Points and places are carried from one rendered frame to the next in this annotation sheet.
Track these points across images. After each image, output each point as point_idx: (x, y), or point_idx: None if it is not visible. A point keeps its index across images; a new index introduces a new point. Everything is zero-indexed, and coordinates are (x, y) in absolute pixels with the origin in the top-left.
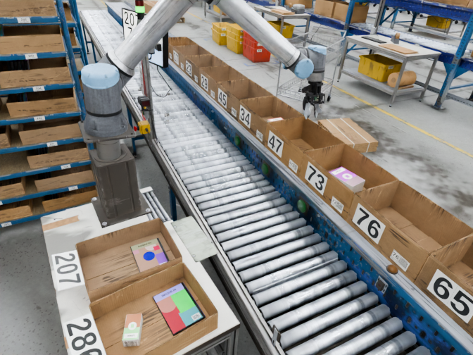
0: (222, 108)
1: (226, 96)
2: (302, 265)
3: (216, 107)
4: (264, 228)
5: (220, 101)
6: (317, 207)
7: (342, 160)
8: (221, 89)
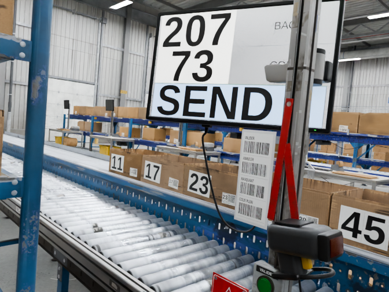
0: (367, 251)
1: (388, 219)
2: None
3: (353, 250)
4: None
5: (352, 236)
6: None
7: None
8: (356, 205)
